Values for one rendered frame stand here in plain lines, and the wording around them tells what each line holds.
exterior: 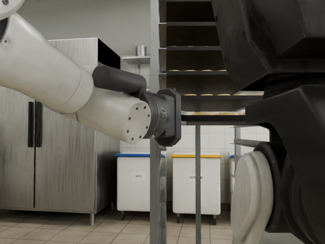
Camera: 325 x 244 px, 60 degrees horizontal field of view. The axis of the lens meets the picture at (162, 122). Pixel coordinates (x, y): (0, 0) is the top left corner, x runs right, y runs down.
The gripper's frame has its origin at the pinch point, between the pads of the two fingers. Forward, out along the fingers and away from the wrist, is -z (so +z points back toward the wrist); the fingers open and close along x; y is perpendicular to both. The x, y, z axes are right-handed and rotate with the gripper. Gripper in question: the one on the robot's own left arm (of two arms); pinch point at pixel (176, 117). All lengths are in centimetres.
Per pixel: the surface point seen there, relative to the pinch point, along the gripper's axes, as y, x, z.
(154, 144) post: 23.1, -7.8, -26.9
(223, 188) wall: 91, -77, -300
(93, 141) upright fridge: 188, -14, -164
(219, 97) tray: 4.1, 9.0, -41.0
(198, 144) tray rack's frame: 35, -11, -93
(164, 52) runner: 22.5, 26.1, -32.9
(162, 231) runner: 32, -46, -48
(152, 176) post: 23.7, -18.9, -26.5
